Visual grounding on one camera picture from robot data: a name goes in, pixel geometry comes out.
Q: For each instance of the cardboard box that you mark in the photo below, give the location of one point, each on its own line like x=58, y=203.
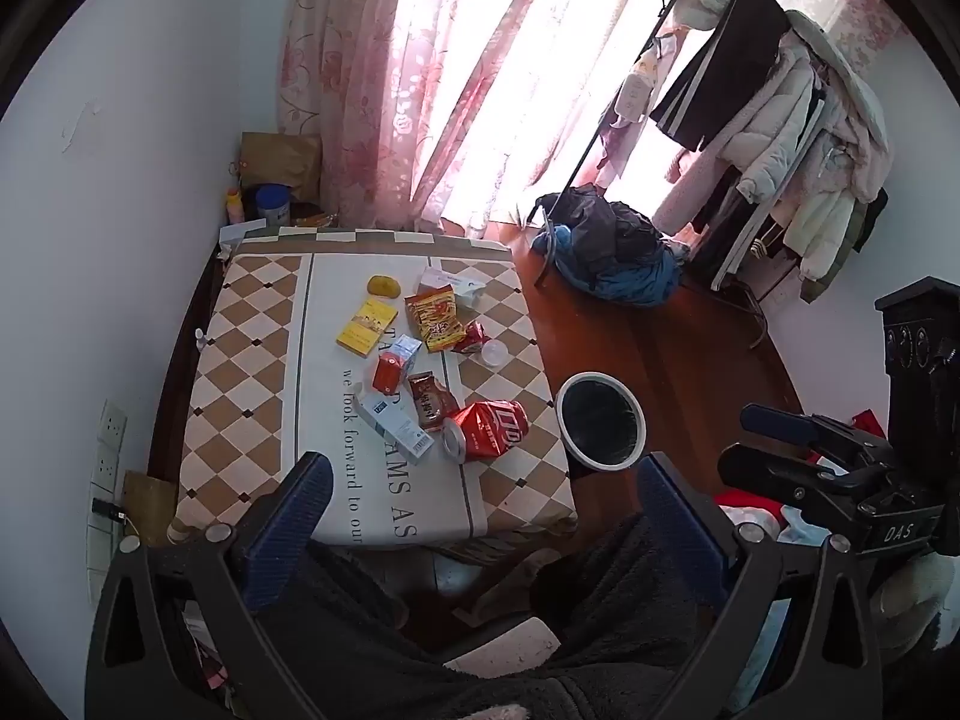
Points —
x=150, y=502

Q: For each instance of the person's legs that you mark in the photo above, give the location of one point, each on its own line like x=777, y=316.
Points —
x=585, y=615

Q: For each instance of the white wall sockets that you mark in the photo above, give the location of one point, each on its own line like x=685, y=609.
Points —
x=105, y=457

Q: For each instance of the blue and black clothes pile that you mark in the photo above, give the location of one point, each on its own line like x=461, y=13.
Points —
x=607, y=247

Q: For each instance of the pale green coat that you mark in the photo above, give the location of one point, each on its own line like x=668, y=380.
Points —
x=825, y=232

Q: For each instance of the small red carton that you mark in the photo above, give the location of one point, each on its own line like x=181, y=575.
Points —
x=388, y=373

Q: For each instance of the pink floral curtain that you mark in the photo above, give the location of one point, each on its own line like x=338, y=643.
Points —
x=420, y=75

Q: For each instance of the blue-lidded tin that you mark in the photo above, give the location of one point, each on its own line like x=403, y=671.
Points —
x=272, y=204

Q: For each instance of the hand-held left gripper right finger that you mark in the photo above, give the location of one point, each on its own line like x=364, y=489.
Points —
x=679, y=532

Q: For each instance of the long white blue carton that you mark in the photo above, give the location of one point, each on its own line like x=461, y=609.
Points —
x=394, y=424

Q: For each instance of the white puffer coat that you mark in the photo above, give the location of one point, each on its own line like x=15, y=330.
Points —
x=780, y=127

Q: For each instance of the white trash bin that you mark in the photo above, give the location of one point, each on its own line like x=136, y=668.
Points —
x=600, y=420

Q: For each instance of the small red snack packet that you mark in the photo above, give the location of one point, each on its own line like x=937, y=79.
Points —
x=471, y=336

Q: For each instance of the orange bottle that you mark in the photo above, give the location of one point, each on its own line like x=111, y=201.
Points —
x=235, y=206

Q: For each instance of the crushed red can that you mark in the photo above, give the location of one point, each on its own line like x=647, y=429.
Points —
x=491, y=427

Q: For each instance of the black white-striped garment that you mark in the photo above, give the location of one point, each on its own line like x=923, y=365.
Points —
x=712, y=67

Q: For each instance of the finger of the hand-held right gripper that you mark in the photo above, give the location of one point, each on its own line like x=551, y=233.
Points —
x=765, y=469
x=780, y=426

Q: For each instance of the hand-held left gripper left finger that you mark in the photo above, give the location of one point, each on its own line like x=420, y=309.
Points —
x=289, y=532

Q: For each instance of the small pink garment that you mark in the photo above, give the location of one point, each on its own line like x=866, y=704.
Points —
x=637, y=90

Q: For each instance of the small white paper box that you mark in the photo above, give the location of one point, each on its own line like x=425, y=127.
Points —
x=244, y=231

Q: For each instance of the brown snack packet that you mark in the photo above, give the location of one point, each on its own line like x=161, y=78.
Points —
x=430, y=401

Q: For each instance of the checkered tablecloth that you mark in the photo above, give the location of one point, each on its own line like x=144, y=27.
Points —
x=247, y=360

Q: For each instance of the black metal clothes rack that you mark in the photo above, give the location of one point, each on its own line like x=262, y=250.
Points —
x=600, y=135

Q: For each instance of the yellow flat box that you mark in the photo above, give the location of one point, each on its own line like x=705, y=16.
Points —
x=366, y=325

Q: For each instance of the brown potato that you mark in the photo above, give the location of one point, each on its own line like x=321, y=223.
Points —
x=383, y=286

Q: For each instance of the clear plastic lid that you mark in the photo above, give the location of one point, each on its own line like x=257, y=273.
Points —
x=495, y=352

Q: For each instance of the white tissue pack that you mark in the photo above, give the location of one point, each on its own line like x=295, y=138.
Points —
x=454, y=279

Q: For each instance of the orange snack packet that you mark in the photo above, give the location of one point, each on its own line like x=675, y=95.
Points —
x=433, y=319

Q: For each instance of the brown paper bag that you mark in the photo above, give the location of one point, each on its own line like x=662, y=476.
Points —
x=281, y=157

